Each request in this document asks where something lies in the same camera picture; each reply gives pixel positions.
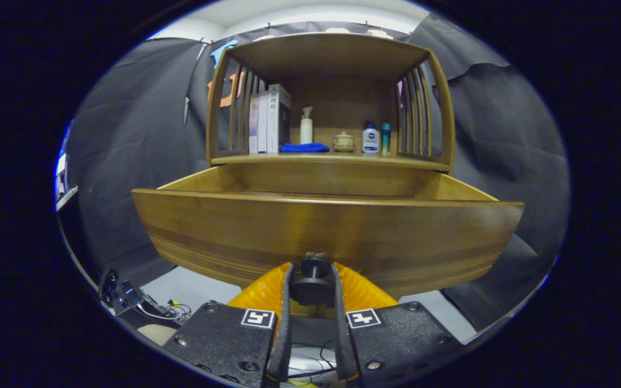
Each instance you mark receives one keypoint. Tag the wooden drawer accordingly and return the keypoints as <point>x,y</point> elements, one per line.
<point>343,231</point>

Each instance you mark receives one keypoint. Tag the beige lidded teacup with saucer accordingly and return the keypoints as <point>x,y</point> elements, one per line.
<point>343,142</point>

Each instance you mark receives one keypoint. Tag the teal slim bottle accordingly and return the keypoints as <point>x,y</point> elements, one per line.
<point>385,140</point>

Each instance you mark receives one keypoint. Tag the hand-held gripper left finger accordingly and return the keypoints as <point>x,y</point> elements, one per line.
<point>284,334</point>

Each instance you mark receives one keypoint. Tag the white monitor stand table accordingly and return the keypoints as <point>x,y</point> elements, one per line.
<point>67,198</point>

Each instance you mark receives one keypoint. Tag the white lotion bottle blue cap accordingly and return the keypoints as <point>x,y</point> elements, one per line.
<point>371,141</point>

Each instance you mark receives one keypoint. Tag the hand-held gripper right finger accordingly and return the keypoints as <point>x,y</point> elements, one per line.
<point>343,339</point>

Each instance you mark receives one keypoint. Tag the thick white and black book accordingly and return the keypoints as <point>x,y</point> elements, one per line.
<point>277,121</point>

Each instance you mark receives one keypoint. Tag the blue folded cloth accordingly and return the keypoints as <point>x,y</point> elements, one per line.
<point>302,147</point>

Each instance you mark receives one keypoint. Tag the black electronic device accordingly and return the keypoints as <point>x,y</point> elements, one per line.
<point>124,293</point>

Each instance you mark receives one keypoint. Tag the white thin book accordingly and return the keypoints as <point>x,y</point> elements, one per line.
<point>263,126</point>

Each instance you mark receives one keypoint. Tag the black backdrop cloth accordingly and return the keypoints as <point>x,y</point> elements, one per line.
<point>127,134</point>

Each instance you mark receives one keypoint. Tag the computer monitor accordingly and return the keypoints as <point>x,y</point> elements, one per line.
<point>61,178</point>

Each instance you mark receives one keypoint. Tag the pink thin book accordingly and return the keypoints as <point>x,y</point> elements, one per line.
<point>254,126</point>

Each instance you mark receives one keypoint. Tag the white pump bottle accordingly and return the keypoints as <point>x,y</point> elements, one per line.
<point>306,132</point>

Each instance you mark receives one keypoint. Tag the wooden countertop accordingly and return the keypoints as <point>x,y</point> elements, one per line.
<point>343,159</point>

